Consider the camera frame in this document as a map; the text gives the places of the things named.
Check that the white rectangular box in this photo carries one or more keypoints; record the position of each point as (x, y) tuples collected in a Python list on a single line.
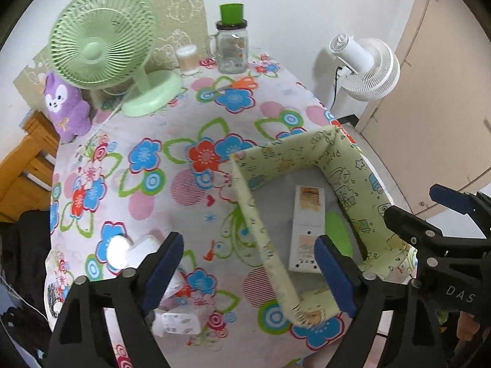
[(308, 218)]

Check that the green round pad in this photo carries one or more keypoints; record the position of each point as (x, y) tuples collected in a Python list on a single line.
[(339, 234)]

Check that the person's right hand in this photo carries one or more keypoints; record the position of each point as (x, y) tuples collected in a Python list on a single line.
[(468, 326)]

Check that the green desk fan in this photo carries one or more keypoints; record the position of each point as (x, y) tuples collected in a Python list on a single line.
[(99, 38)]

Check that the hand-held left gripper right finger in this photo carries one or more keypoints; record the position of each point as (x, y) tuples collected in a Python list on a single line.
[(333, 276)]

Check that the glass mug jar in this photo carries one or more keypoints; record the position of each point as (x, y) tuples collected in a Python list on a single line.
[(230, 51)]

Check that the wooden chair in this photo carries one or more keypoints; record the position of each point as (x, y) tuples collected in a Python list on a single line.
[(27, 161)]

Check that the white printed cloth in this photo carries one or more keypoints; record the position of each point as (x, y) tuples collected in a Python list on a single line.
[(56, 295)]

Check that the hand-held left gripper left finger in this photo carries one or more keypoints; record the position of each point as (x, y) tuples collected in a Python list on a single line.
[(163, 272)]

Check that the green plastic cup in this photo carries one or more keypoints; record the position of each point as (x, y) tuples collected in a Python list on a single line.
[(232, 13)]

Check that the white fan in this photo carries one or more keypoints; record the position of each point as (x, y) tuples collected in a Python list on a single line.
[(368, 69)]

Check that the green printed fabric storage box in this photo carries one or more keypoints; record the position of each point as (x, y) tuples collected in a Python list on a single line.
[(345, 168)]

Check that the beige door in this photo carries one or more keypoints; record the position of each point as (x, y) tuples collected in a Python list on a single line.
[(441, 84)]

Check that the cotton swab container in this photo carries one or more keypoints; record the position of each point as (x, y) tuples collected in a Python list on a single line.
[(188, 61)]

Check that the dark cloth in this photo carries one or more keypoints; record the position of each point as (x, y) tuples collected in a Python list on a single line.
[(23, 276)]

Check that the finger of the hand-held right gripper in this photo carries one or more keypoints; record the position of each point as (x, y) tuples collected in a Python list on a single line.
[(450, 197), (410, 226)]

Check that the purple plush toy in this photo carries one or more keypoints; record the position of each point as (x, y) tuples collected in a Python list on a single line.
[(65, 111)]

